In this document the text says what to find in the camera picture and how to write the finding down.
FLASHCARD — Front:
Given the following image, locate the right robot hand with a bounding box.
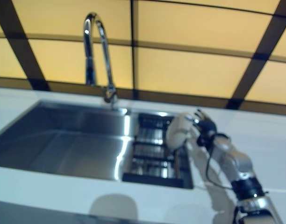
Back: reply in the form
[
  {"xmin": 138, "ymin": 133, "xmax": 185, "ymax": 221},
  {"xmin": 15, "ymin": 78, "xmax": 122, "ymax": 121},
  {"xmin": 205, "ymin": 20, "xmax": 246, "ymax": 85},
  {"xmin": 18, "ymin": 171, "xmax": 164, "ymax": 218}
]
[{"xmin": 187, "ymin": 109, "xmax": 217, "ymax": 138}]

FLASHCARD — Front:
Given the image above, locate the small beige plate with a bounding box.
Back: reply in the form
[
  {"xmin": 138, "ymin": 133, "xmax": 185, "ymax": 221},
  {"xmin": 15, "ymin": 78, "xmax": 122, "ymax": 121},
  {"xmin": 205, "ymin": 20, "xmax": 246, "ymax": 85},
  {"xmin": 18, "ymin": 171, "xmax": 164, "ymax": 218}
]
[{"xmin": 165, "ymin": 112, "xmax": 197, "ymax": 152}]

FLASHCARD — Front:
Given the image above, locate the black sink drying rack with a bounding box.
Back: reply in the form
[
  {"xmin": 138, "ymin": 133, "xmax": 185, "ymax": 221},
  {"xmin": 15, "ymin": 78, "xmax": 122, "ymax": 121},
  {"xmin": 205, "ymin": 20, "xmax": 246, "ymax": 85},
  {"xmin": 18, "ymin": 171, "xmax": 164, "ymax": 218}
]
[{"xmin": 122, "ymin": 112, "xmax": 194, "ymax": 189}]

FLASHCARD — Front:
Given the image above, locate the chrome kitchen faucet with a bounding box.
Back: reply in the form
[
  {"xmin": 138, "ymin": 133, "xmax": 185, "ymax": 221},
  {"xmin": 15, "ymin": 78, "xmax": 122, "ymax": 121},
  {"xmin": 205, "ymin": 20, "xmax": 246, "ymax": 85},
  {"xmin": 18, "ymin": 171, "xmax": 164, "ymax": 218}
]
[{"xmin": 83, "ymin": 11, "xmax": 118, "ymax": 110}]

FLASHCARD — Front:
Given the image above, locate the stainless steel sink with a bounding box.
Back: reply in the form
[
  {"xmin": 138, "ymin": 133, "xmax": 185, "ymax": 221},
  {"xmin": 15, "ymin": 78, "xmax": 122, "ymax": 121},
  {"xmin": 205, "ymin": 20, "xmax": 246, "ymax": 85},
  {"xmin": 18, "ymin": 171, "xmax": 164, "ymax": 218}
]
[{"xmin": 0, "ymin": 100, "xmax": 194, "ymax": 189}]

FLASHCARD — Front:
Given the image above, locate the white cabinet front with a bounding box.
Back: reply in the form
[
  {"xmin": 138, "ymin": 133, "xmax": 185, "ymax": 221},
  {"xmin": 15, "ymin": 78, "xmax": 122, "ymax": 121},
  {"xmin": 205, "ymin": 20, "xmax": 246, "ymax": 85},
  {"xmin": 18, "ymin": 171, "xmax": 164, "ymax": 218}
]
[{"xmin": 0, "ymin": 205, "xmax": 92, "ymax": 224}]

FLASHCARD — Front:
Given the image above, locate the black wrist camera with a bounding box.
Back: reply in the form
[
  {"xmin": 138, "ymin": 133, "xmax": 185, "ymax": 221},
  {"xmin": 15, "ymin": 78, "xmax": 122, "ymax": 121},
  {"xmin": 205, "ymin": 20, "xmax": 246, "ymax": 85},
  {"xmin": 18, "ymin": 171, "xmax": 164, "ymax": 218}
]
[{"xmin": 196, "ymin": 133, "xmax": 214, "ymax": 147}]

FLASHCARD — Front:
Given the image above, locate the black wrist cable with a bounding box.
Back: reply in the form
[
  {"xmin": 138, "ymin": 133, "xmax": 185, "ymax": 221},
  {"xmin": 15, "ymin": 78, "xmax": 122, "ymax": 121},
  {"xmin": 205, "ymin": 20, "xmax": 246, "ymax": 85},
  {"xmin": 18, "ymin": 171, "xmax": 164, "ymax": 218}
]
[{"xmin": 206, "ymin": 144, "xmax": 235, "ymax": 189}]

